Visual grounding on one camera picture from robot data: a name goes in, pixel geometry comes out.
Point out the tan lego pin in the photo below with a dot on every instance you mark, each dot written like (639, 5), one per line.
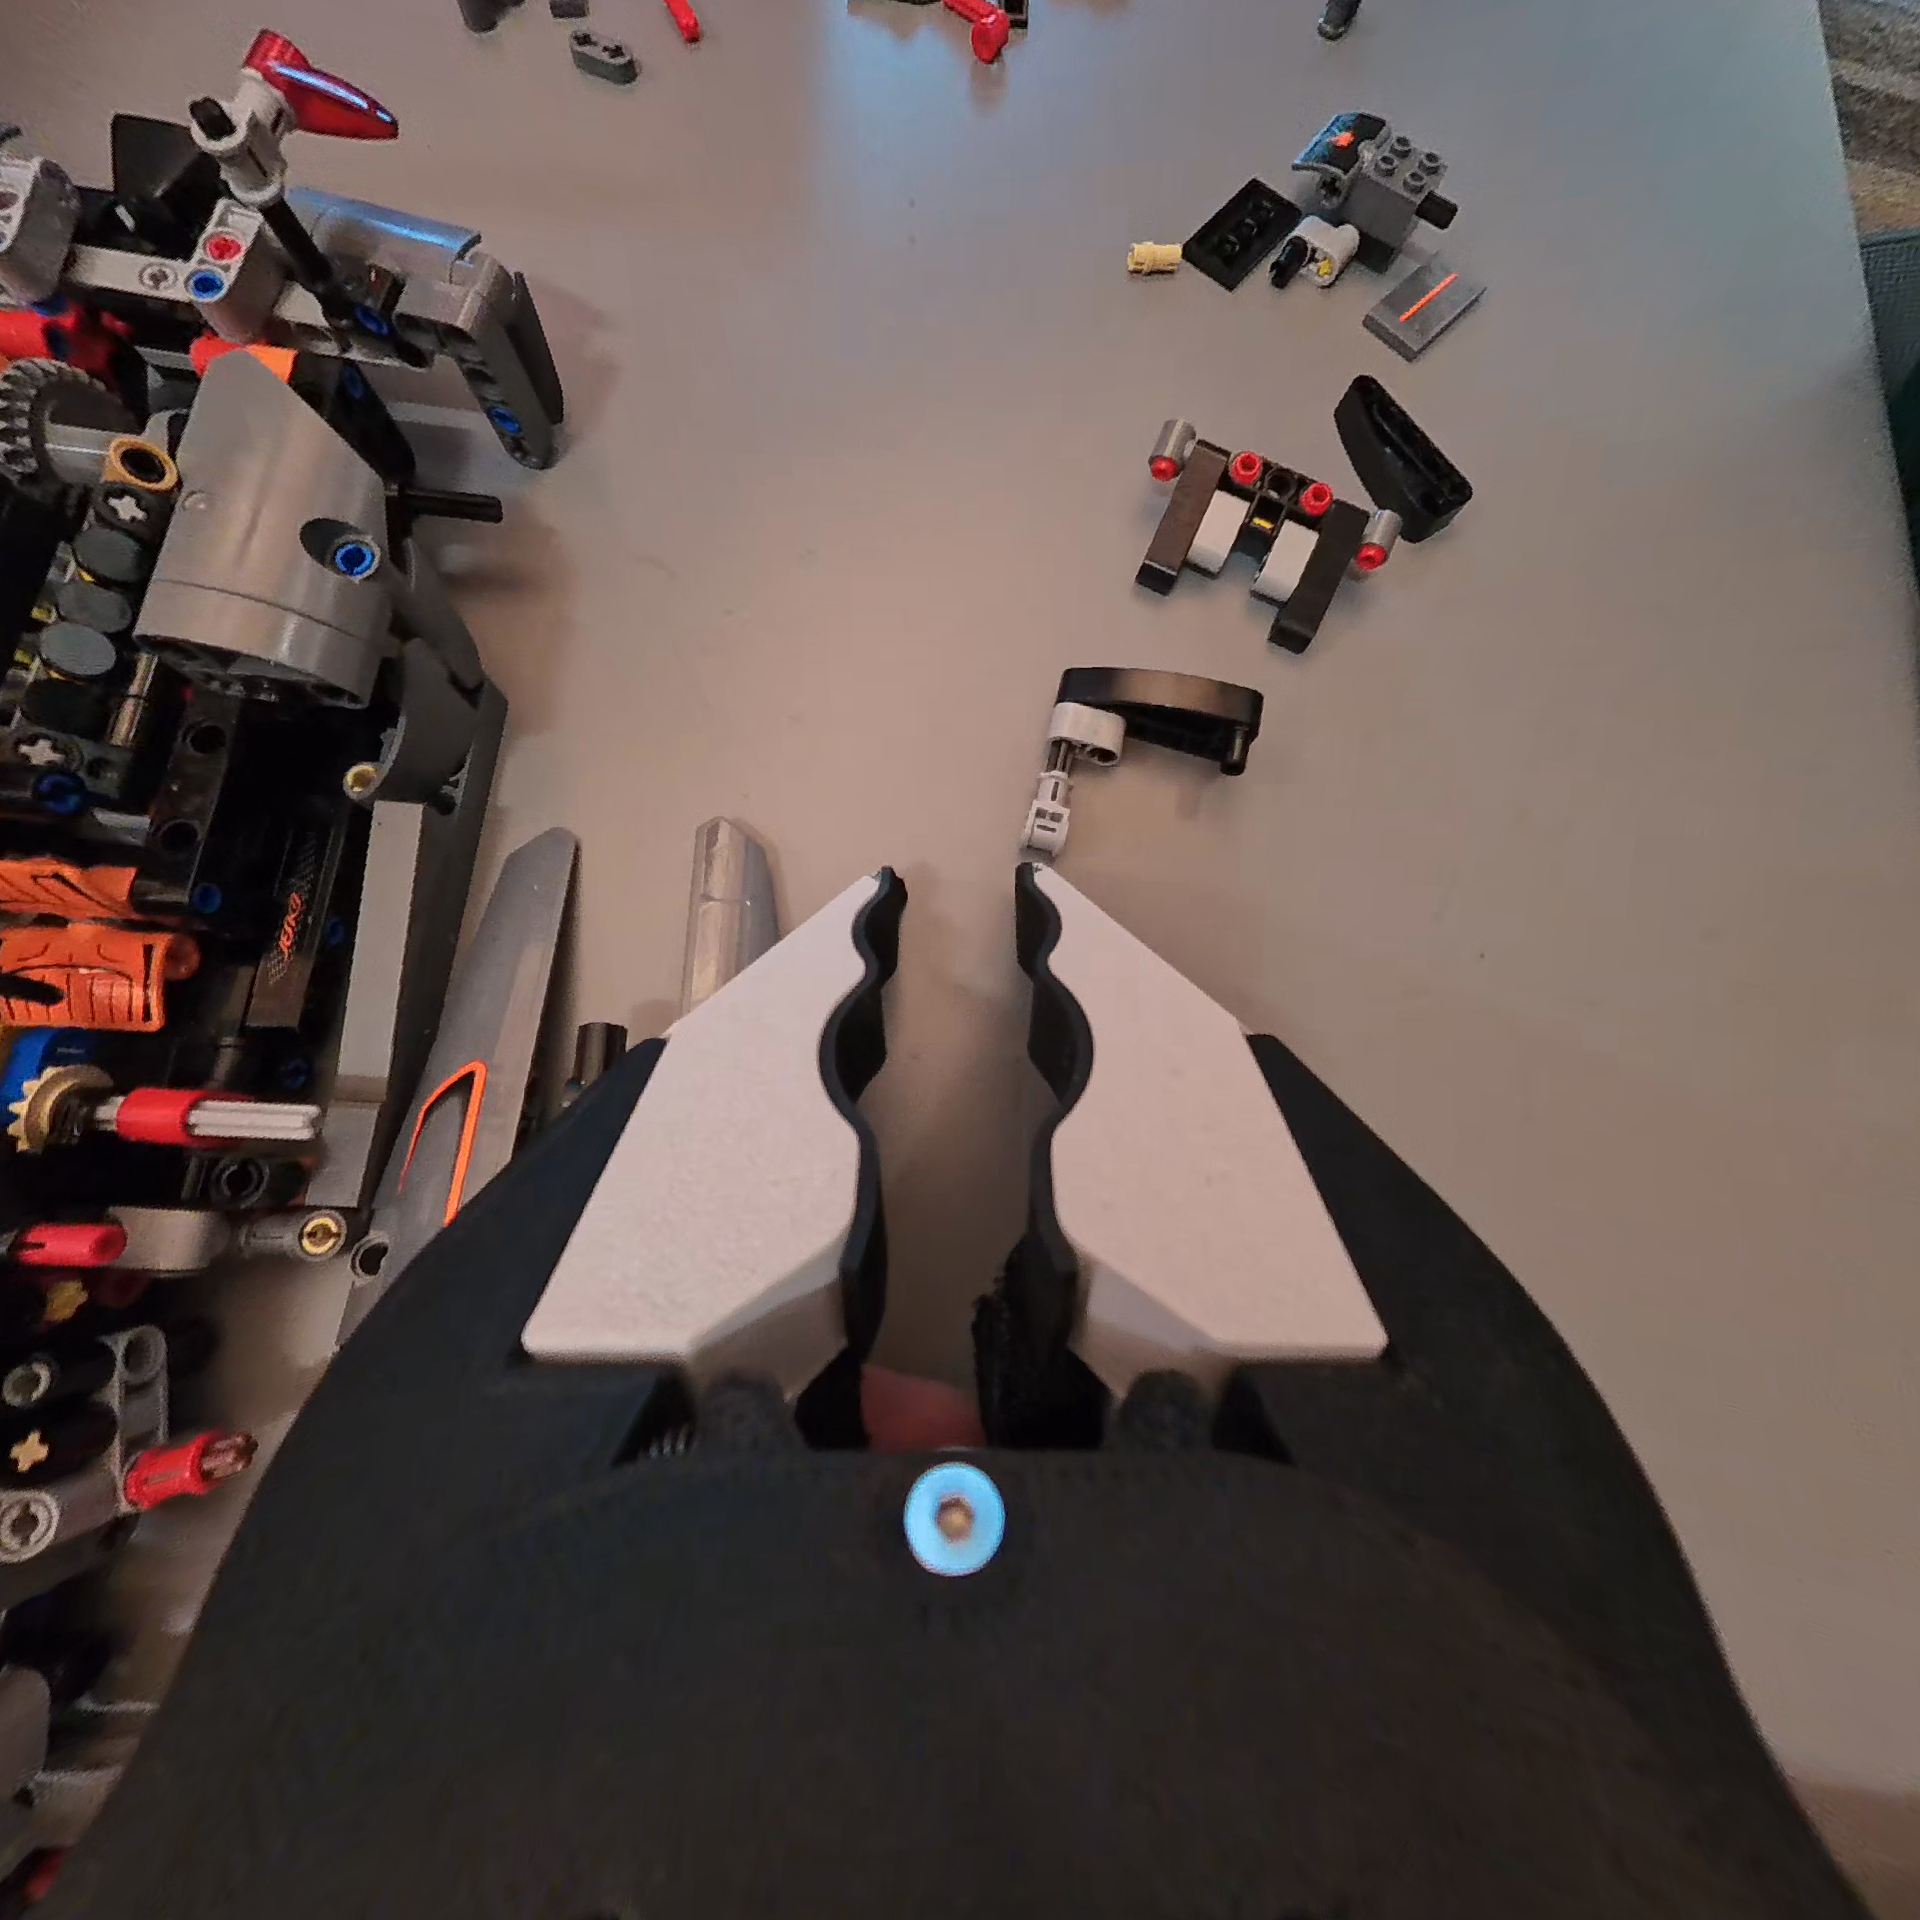
(1153, 260)

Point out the red lego connector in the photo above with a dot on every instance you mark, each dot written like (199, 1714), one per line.
(985, 31)

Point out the black curved lego panel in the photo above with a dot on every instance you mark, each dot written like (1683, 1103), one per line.
(1400, 451)

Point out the grey lego tile red stripe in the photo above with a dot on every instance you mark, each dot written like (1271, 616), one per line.
(1419, 326)

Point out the black lego connector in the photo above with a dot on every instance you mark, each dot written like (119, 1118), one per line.
(599, 1061)

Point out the grey pointed lego panel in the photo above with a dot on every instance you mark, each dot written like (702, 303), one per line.
(509, 975)

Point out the black lever lego assembly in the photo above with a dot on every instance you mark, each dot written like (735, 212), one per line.
(1170, 705)

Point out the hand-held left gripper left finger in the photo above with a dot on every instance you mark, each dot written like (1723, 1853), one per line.
(706, 1170)

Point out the black lego assembly red pins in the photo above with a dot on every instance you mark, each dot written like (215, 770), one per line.
(1177, 534)

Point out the large lego car model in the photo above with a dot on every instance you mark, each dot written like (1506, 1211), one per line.
(254, 512)

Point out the dark green cloth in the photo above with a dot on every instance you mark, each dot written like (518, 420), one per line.
(1899, 389)

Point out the black lego plate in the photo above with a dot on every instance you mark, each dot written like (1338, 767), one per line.
(1240, 233)

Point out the dark grey short lego beam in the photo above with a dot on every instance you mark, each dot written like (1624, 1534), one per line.
(600, 57)

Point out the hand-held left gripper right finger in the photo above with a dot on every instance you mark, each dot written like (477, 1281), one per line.
(1215, 1187)

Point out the grey lego block assembly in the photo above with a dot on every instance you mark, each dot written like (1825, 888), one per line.
(1390, 187)

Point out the red lego axle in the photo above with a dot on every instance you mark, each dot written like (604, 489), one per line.
(684, 18)

